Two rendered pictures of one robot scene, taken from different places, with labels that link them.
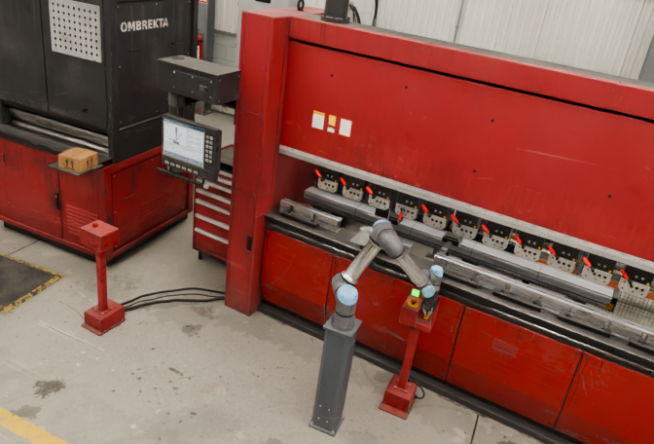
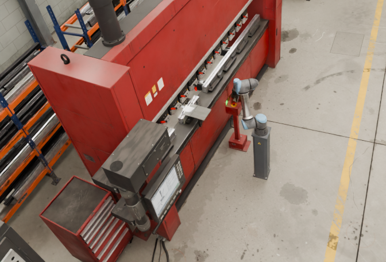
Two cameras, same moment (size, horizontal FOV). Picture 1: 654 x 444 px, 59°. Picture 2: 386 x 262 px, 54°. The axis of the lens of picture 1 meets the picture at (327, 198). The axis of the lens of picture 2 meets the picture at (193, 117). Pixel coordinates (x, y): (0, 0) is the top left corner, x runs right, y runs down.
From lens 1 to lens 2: 4.07 m
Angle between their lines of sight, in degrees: 65
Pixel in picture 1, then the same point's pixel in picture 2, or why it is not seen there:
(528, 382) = not seen: hidden behind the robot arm
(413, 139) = (184, 50)
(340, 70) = (146, 58)
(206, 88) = (164, 143)
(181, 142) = (165, 193)
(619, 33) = not seen: outside the picture
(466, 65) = not seen: outside the picture
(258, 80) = (137, 114)
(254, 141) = not seen: hidden behind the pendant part
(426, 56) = (177, 5)
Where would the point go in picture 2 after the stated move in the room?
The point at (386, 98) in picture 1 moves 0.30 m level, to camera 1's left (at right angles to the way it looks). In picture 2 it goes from (169, 46) to (166, 66)
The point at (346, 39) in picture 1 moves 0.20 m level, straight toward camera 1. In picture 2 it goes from (144, 37) to (168, 35)
